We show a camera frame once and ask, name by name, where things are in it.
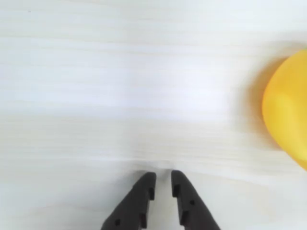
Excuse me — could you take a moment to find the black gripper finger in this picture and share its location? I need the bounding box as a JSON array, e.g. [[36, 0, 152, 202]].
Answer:
[[171, 170, 222, 230], [100, 172, 157, 230]]

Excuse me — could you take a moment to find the yellow rubber duck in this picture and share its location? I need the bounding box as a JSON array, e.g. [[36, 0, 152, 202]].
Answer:
[[261, 48, 307, 171]]

